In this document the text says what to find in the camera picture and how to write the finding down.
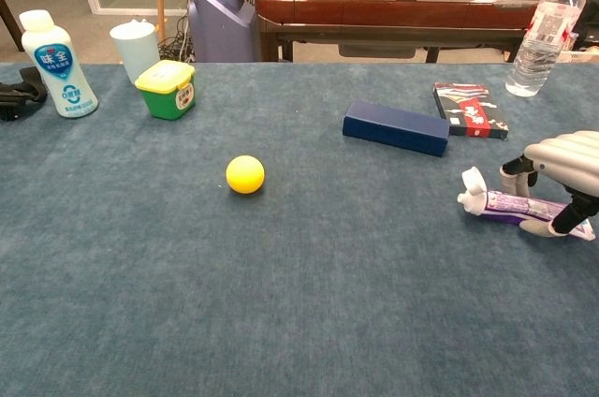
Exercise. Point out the pale blue lidded cup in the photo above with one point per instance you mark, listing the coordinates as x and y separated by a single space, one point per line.
135 48

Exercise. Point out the white plastic basket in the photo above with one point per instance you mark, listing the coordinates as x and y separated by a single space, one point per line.
578 56

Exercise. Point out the brown mahjong table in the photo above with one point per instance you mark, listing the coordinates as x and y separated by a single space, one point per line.
398 13

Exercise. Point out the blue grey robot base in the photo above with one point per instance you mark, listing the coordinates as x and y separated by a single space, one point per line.
220 8

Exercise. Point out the purple white tube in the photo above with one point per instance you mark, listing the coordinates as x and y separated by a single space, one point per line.
510 207

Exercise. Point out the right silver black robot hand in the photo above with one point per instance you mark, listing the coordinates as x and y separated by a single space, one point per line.
566 158

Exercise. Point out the yellow ball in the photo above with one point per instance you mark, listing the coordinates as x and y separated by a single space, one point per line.
245 174

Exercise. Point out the red black booklet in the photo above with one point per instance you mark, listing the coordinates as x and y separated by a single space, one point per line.
470 111

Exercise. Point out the dark blue rectangular box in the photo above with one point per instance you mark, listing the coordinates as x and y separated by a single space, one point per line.
395 127

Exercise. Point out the yellow green container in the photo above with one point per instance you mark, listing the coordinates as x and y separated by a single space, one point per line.
166 92

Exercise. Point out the dark furniture leg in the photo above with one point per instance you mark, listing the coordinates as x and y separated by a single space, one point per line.
11 22

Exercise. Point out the blue felt table cloth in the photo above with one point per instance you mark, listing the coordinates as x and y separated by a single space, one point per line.
299 275

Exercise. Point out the clear plastic water bottle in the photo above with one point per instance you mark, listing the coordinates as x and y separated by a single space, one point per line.
545 32

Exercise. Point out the white bottle with blue label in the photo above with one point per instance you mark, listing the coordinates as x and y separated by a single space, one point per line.
58 69

